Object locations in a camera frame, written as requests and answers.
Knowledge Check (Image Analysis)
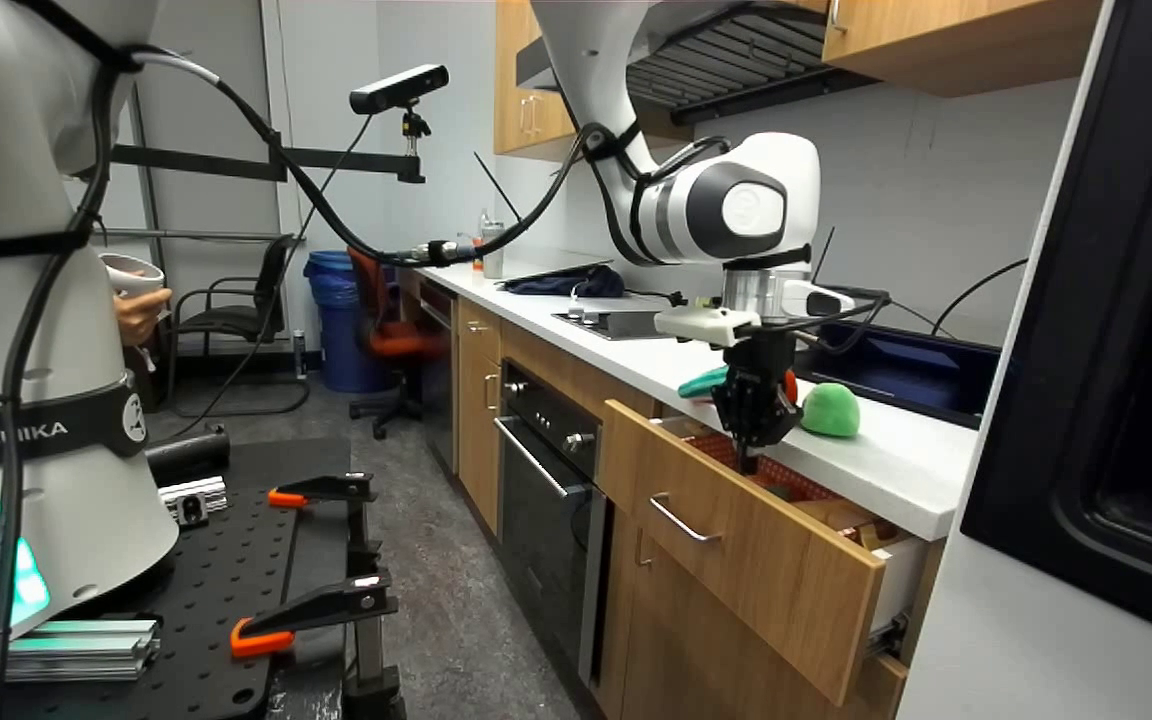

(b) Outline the black power cable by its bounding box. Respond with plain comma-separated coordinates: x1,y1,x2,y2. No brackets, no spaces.
926,255,1030,335

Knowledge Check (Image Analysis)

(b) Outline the steel range hood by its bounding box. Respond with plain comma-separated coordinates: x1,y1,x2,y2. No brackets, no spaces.
516,0,871,120

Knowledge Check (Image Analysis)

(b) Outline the black armchair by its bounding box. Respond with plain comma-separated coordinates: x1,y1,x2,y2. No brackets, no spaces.
171,235,315,417

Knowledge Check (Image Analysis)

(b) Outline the aluminium extrusion bar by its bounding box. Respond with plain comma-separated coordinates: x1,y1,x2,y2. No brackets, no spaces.
0,615,165,689

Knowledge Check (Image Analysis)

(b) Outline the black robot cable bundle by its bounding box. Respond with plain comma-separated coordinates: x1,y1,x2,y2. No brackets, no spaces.
0,0,740,720

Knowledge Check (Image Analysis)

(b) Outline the dark blue cloth bag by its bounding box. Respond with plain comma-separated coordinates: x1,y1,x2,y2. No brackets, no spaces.
499,259,633,301

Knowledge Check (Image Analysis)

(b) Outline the wooden base cabinet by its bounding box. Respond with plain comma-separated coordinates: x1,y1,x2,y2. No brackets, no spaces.
447,296,910,720

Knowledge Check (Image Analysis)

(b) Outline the black camera boom stand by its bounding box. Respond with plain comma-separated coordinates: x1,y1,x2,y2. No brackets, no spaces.
108,106,429,190

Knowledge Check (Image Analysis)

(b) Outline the blue trash bin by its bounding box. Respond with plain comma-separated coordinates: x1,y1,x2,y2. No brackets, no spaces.
298,250,388,397

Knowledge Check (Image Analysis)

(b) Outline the black fronted white appliance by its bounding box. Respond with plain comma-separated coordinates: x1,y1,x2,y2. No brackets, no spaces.
892,0,1152,720

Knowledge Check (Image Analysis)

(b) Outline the striped teal watermelon plush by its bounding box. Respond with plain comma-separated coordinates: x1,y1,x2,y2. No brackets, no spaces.
676,363,730,406

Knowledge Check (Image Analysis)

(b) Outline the orange handled black clamp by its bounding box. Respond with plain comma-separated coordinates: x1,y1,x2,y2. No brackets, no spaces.
262,468,388,563
227,573,400,674

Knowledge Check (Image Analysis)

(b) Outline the wooden upper cabinet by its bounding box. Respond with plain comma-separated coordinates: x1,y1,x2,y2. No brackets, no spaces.
820,0,1106,100
493,0,582,160

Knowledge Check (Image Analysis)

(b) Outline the black perforated mounting table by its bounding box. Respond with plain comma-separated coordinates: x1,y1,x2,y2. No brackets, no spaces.
0,437,406,720

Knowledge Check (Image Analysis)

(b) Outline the black block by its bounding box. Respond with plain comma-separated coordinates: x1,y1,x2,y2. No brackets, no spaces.
140,429,230,490

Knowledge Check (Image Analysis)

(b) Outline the brown cardboard box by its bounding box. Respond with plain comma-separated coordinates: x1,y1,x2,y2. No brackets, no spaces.
110,283,174,354

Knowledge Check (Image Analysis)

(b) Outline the black camera on boom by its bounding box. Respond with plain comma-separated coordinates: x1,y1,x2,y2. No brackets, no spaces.
345,62,452,120

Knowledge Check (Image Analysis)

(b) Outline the wooden kitchen drawer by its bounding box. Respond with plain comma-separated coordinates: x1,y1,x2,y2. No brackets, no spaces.
597,397,933,713

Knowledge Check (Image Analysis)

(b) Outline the green plush toy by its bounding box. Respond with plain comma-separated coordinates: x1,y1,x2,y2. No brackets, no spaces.
795,381,863,446

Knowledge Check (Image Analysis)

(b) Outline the orange office chair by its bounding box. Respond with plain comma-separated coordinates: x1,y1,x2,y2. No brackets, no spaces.
348,250,452,446

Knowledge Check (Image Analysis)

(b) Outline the small white device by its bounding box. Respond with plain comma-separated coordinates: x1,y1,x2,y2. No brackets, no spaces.
153,474,230,531

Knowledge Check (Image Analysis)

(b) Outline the black built-in oven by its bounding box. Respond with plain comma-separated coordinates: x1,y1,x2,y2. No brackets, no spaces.
493,358,612,692

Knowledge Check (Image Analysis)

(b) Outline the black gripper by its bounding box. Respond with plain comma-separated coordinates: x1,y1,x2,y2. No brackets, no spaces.
713,323,809,474

